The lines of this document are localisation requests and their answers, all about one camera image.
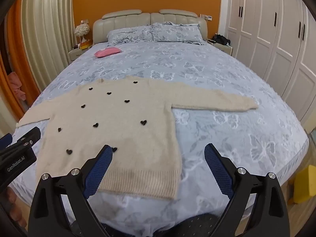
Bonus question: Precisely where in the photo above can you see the yellow stool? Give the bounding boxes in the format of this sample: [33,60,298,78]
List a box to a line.
[292,165,316,204]

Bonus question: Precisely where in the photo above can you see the white nightstand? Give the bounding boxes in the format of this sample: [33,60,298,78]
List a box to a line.
[207,38,233,56]
[69,45,93,62]

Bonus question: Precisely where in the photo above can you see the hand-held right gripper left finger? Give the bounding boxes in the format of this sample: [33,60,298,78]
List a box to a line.
[28,144,114,237]

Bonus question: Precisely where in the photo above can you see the orange curtain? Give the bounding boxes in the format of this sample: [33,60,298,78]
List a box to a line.
[0,0,41,119]

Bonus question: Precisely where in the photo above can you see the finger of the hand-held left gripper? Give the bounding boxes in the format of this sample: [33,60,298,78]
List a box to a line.
[0,133,12,151]
[11,127,41,149]

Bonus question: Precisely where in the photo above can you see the beige sweater with black hearts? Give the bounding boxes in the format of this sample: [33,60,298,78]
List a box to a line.
[16,77,259,200]

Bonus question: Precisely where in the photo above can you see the beige padded headboard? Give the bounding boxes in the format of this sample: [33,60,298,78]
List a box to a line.
[92,9,208,46]

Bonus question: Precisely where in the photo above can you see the grey butterfly print bedspread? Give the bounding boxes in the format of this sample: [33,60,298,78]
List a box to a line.
[11,41,309,230]

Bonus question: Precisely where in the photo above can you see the beige curtain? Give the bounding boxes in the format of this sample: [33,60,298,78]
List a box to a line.
[21,0,76,92]

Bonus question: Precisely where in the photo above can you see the person's left hand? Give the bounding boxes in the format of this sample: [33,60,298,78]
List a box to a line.
[0,186,18,228]

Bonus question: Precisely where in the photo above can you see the white wardrobe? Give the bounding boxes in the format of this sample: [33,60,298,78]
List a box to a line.
[221,0,316,129]

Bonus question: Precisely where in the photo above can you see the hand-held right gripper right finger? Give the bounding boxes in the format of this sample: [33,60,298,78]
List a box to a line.
[204,143,290,237]

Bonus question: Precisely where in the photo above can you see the grey butterfly print pillow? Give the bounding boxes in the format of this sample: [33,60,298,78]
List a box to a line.
[107,25,155,45]
[150,22,206,45]

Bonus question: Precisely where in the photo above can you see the pink folded cloth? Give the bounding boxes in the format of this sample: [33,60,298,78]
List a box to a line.
[95,46,122,58]

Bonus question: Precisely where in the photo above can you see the white feathery table lamp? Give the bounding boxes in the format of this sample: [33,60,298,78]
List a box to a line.
[75,23,90,43]

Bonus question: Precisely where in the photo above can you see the pink clothes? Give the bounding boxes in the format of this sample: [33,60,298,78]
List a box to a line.
[8,72,26,102]

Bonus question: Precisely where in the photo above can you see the black bag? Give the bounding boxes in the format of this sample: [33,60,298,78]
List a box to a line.
[213,34,231,46]

